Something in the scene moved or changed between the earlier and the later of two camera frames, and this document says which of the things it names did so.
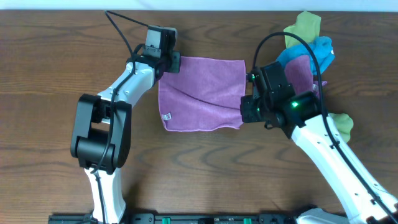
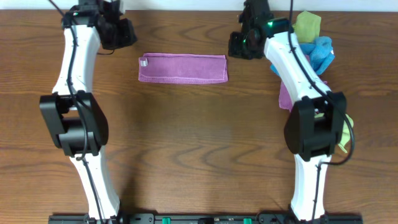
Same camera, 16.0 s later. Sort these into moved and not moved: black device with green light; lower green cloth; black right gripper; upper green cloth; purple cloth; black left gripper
Moved: black right gripper; black left gripper; purple cloth
Not moved: upper green cloth; black device with green light; lower green cloth
